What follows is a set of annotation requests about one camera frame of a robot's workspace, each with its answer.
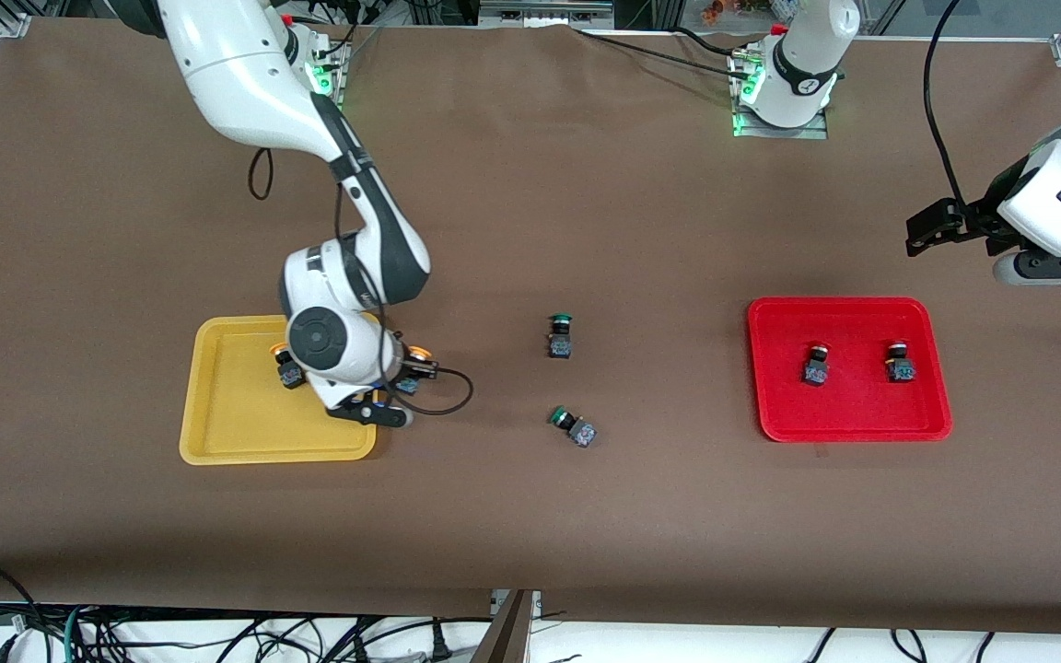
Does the yellow push button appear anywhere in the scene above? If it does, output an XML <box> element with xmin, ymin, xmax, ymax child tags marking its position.
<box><xmin>396</xmin><ymin>344</ymin><xmax>434</xmax><ymax>398</ymax></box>
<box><xmin>271</xmin><ymin>343</ymin><xmax>307</xmax><ymax>391</ymax></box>

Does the red push button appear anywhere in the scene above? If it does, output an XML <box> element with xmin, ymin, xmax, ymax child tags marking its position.
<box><xmin>886</xmin><ymin>341</ymin><xmax>918</xmax><ymax>385</ymax></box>
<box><xmin>802</xmin><ymin>343</ymin><xmax>833</xmax><ymax>389</ymax></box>

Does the red plastic tray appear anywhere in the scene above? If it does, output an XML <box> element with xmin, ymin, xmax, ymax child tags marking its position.
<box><xmin>747</xmin><ymin>297</ymin><xmax>953</xmax><ymax>444</ymax></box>

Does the brown table cloth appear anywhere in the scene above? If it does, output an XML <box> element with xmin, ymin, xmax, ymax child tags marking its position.
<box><xmin>0</xmin><ymin>17</ymin><xmax>1061</xmax><ymax>636</ymax></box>

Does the yellow plastic tray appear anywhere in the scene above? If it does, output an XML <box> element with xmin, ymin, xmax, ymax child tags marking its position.
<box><xmin>179</xmin><ymin>312</ymin><xmax>382</xmax><ymax>466</ymax></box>

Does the aluminium profile bar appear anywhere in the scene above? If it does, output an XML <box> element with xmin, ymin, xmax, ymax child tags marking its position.
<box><xmin>470</xmin><ymin>589</ymin><xmax>542</xmax><ymax>663</ymax></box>

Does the grey metal box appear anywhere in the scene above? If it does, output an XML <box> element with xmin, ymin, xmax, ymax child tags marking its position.
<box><xmin>477</xmin><ymin>0</ymin><xmax>616</xmax><ymax>29</ymax></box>

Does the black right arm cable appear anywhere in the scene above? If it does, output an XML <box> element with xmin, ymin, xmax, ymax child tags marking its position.
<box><xmin>247</xmin><ymin>145</ymin><xmax>475</xmax><ymax>417</ymax></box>

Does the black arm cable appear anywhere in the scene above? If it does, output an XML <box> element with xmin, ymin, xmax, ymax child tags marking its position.
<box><xmin>923</xmin><ymin>0</ymin><xmax>967</xmax><ymax>211</ymax></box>
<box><xmin>247</xmin><ymin>145</ymin><xmax>475</xmax><ymax>417</ymax></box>

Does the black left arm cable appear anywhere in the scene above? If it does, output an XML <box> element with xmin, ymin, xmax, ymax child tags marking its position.
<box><xmin>923</xmin><ymin>0</ymin><xmax>967</xmax><ymax>211</ymax></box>

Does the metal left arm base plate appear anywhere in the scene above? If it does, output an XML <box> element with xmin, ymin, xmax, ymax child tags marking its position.
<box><xmin>731</xmin><ymin>51</ymin><xmax>832</xmax><ymax>141</ymax></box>

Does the black table cable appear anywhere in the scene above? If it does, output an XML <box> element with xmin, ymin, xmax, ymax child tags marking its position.
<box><xmin>571</xmin><ymin>26</ymin><xmax>745</xmax><ymax>76</ymax></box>
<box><xmin>673</xmin><ymin>25</ymin><xmax>764</xmax><ymax>60</ymax></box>

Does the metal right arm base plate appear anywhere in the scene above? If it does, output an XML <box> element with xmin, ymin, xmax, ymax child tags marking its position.
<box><xmin>305</xmin><ymin>39</ymin><xmax>352</xmax><ymax>107</ymax></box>

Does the green floor cable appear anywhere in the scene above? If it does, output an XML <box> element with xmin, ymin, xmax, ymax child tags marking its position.
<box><xmin>63</xmin><ymin>605</ymin><xmax>95</xmax><ymax>663</ymax></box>

